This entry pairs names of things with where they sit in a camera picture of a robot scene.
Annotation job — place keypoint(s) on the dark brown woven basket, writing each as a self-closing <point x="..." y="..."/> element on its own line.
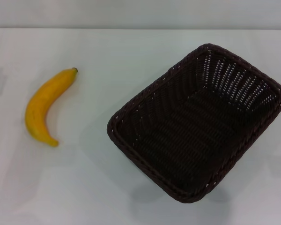
<point x="192" y="131"/>

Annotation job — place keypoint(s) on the yellow banana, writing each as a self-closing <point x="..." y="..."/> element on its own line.
<point x="41" y="100"/>

